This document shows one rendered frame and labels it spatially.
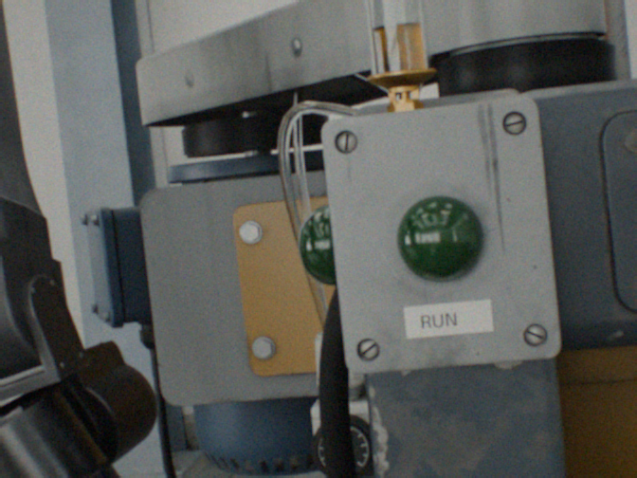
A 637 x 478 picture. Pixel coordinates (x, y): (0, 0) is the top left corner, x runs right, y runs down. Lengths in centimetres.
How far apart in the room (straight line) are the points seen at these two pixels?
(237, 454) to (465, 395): 48
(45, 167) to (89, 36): 84
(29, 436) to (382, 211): 29
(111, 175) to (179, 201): 456
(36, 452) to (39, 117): 542
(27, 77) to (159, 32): 70
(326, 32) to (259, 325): 26
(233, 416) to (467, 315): 52
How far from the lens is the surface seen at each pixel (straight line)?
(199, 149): 93
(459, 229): 40
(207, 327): 88
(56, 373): 64
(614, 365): 72
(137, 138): 582
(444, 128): 41
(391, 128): 41
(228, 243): 87
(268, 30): 75
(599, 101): 47
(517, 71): 57
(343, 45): 68
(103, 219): 89
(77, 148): 549
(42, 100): 603
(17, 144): 71
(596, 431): 77
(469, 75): 58
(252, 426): 91
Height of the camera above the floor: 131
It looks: 3 degrees down
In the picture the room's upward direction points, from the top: 6 degrees counter-clockwise
